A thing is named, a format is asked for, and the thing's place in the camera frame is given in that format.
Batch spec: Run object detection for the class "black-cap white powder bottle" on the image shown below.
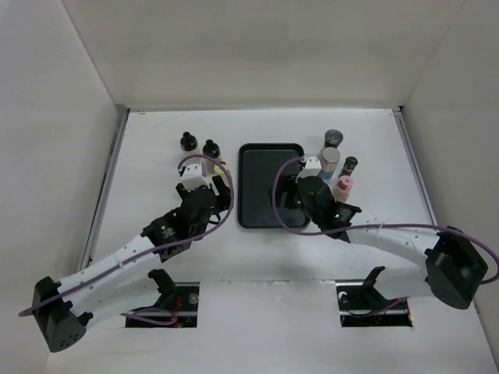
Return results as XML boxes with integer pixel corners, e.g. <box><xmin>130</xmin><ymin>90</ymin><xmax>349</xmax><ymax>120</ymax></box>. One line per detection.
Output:
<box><xmin>180</xmin><ymin>132</ymin><xmax>198</xmax><ymax>152</ymax></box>

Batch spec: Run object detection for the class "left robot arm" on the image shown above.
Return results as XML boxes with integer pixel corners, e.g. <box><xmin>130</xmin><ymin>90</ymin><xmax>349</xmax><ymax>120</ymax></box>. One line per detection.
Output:
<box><xmin>24</xmin><ymin>175</ymin><xmax>235</xmax><ymax>353</ymax></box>

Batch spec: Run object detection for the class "yellow-cap beige spice bottle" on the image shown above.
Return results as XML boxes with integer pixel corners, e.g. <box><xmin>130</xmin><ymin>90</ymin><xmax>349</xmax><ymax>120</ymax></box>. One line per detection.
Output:
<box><xmin>214</xmin><ymin>163</ymin><xmax>230</xmax><ymax>178</ymax></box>

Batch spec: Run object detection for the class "silver-lid blue-label jar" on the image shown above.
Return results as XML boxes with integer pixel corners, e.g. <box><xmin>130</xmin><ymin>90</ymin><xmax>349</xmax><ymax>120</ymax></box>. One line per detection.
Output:
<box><xmin>318</xmin><ymin>147</ymin><xmax>341</xmax><ymax>183</ymax></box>

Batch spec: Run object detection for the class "clear-cap grinder bottle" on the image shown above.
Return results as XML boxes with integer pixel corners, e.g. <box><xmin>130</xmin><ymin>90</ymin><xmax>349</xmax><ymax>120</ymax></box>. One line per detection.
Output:
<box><xmin>324</xmin><ymin>129</ymin><xmax>344</xmax><ymax>149</ymax></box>

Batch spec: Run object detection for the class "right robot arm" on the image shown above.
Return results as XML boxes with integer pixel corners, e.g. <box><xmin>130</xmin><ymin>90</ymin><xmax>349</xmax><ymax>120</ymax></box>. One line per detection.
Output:
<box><xmin>285</xmin><ymin>176</ymin><xmax>488</xmax><ymax>309</ymax></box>

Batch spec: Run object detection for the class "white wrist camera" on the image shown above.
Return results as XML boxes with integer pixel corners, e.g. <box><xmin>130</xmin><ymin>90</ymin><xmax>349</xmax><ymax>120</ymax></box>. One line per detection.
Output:
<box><xmin>179</xmin><ymin>163</ymin><xmax>208</xmax><ymax>192</ymax></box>
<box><xmin>296</xmin><ymin>156</ymin><xmax>322</xmax><ymax>182</ymax></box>

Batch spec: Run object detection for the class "small dark pepper bottle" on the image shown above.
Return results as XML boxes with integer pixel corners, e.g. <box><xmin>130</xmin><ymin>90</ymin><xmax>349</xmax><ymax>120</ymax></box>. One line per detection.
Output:
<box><xmin>339</xmin><ymin>156</ymin><xmax>358</xmax><ymax>177</ymax></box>

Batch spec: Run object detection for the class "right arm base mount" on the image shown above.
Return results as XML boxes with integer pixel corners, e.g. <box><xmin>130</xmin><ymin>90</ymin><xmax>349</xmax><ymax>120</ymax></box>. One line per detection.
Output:
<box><xmin>336</xmin><ymin>266</ymin><xmax>412</xmax><ymax>328</ymax></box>

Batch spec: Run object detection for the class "pink-cap spice bottle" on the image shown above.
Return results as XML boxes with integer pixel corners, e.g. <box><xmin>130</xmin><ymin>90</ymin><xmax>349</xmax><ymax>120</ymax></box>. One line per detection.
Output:
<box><xmin>331</xmin><ymin>175</ymin><xmax>354</xmax><ymax>203</ymax></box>

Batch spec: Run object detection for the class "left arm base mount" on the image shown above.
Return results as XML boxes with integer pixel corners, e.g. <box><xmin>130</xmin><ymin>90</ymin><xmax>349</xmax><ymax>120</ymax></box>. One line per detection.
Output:
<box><xmin>125</xmin><ymin>270</ymin><xmax>200</xmax><ymax>329</ymax></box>

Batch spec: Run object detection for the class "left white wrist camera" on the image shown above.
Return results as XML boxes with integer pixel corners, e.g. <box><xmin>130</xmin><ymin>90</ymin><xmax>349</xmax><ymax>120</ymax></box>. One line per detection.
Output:
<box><xmin>179</xmin><ymin>163</ymin><xmax>208</xmax><ymax>192</ymax></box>

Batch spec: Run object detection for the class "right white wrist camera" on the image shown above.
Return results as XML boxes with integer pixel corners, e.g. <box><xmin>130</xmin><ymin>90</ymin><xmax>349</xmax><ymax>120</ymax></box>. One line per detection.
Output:
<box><xmin>296</xmin><ymin>156</ymin><xmax>322</xmax><ymax>182</ymax></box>

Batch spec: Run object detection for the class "black-cap brown spice bottle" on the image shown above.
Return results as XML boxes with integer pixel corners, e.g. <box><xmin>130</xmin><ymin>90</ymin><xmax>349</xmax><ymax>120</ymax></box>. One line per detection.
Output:
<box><xmin>202</xmin><ymin>139</ymin><xmax>223</xmax><ymax>174</ymax></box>

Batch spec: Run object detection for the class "black rectangular tray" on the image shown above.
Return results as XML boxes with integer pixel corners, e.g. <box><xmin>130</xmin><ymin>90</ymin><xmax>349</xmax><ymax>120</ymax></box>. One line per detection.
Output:
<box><xmin>238</xmin><ymin>143</ymin><xmax>310</xmax><ymax>229</ymax></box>

